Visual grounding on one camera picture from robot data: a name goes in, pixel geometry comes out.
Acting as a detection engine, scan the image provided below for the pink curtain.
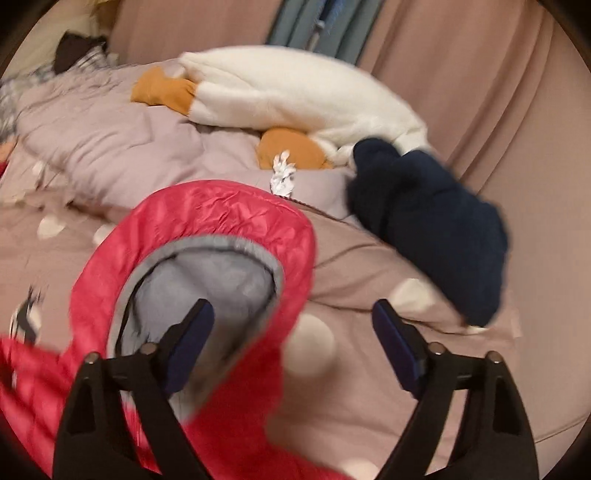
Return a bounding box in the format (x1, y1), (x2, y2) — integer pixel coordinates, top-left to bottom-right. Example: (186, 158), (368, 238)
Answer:
(110, 1), (590, 196)

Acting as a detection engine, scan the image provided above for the pink-red hooded down jacket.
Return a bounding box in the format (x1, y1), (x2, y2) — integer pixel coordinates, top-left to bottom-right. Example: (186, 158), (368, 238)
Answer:
(1, 181), (338, 479)

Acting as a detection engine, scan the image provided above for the brown polka dot bedspread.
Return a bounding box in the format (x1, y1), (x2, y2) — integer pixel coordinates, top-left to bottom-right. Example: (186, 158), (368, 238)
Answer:
(0, 147), (523, 480)

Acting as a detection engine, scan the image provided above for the navy blue folded garment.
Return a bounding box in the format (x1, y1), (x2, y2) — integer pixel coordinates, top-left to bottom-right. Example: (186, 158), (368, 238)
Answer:
(348, 138), (509, 327)

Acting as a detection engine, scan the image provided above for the lilac grey quilt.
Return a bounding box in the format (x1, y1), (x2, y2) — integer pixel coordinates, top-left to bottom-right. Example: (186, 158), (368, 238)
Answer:
(15, 59), (357, 220)

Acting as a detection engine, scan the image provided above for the white plush goose toy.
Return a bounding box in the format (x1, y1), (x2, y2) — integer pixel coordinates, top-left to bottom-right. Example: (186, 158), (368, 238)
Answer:
(131, 45), (431, 166)

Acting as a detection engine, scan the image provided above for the black small garment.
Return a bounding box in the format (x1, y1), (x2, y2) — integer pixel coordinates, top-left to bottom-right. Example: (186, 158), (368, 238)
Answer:
(53, 31), (108, 75)

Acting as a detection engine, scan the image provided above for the blue-grey curtain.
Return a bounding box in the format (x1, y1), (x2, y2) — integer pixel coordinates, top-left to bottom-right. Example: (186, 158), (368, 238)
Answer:
(266, 0), (384, 65)

